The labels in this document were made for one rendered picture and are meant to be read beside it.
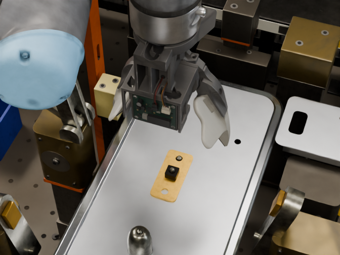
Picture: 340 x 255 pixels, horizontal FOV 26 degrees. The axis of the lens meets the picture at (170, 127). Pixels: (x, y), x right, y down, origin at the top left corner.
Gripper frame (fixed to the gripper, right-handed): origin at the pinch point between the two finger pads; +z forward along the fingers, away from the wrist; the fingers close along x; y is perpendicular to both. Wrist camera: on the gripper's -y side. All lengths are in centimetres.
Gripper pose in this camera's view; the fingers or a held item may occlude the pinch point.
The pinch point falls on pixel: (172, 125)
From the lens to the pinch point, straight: 95.3
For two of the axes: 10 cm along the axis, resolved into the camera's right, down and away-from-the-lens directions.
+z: 0.0, 6.2, 7.9
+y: -3.4, 7.4, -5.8
